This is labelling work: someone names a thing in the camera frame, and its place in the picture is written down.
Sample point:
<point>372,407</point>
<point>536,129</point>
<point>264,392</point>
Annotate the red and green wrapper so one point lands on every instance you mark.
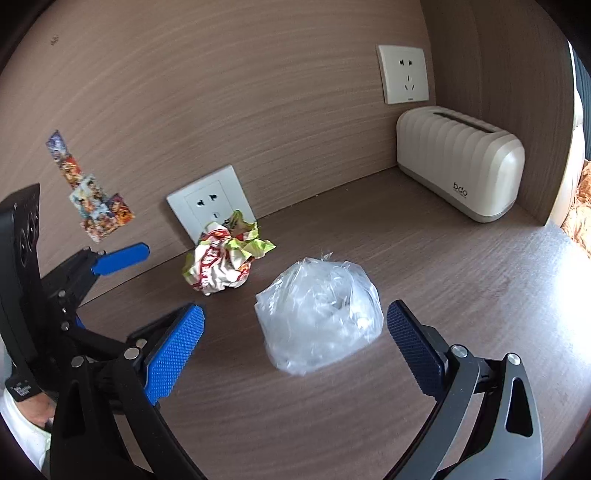
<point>221,263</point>

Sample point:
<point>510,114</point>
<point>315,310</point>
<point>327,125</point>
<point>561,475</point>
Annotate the cream ribbed tissue box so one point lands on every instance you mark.
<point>461,157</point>

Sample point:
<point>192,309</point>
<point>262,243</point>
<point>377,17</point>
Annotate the clear plastic bag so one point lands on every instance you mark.
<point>318,314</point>

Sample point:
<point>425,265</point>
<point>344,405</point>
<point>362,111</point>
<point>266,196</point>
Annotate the white wall socket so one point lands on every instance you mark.
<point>392,92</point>
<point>184,207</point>

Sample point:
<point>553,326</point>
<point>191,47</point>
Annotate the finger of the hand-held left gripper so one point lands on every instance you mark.
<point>122,258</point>
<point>157,323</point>

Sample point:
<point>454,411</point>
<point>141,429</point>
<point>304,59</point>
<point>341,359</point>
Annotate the colourful sticker strip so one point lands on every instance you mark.
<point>92,198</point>

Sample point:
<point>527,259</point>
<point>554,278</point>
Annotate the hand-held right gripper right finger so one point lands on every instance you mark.
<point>411,350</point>

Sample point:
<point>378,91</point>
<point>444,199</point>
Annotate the person's left forearm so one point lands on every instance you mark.
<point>18,429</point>

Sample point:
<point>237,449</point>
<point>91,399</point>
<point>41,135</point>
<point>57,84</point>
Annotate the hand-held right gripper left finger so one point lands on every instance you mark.
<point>175,353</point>

